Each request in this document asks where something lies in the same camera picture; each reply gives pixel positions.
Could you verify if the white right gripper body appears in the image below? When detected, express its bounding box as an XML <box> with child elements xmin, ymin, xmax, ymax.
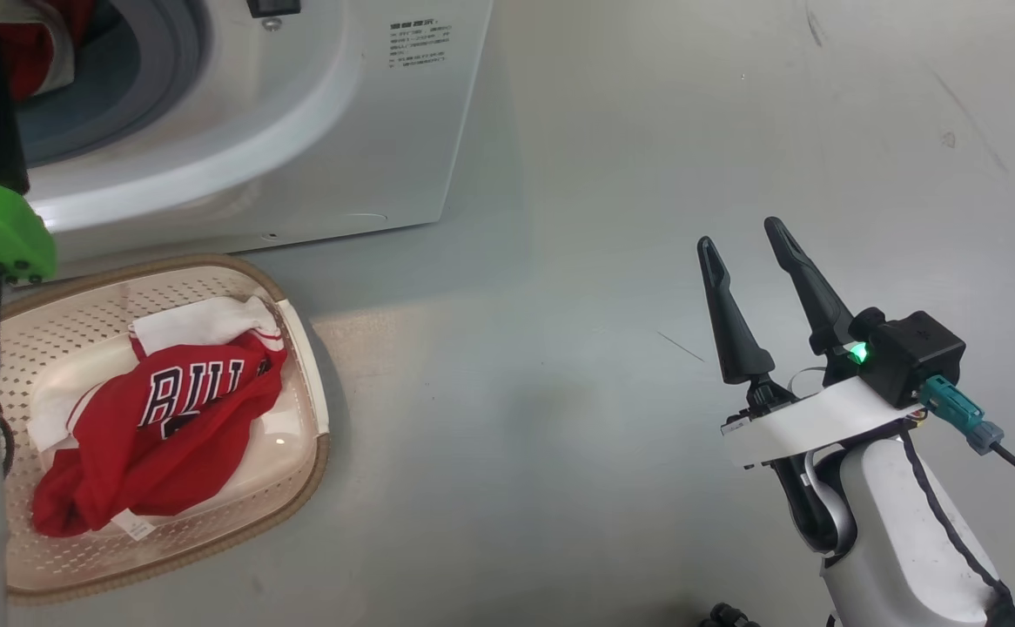
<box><xmin>720</xmin><ymin>376</ymin><xmax>926</xmax><ymax>470</ymax></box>

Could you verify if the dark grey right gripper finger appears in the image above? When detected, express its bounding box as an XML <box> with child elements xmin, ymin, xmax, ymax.
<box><xmin>763</xmin><ymin>216</ymin><xmax>857</xmax><ymax>357</ymax></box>
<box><xmin>696</xmin><ymin>234</ymin><xmax>777</xmax><ymax>387</ymax></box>

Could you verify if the red garment with white band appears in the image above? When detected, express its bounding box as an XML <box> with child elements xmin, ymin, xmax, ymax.
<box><xmin>0</xmin><ymin>0</ymin><xmax>96</xmax><ymax>103</ymax></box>

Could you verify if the red basketball jersey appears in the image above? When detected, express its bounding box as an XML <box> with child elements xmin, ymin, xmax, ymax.
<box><xmin>27</xmin><ymin>295</ymin><xmax>290</xmax><ymax>540</ymax></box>

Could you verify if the white front-loading washing machine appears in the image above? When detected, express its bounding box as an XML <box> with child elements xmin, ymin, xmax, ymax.
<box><xmin>0</xmin><ymin>0</ymin><xmax>496</xmax><ymax>264</ymax></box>

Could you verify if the cream perforated laundry basket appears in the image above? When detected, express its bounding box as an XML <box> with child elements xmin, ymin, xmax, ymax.
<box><xmin>0</xmin><ymin>253</ymin><xmax>333</xmax><ymax>607</ymax></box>

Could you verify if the teal plug camera cable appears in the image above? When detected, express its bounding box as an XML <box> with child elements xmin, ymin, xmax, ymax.
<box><xmin>918</xmin><ymin>374</ymin><xmax>1015</xmax><ymax>501</ymax></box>

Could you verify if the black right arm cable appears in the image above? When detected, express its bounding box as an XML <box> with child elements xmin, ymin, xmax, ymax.
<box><xmin>897</xmin><ymin>425</ymin><xmax>1015</xmax><ymax>627</ymax></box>

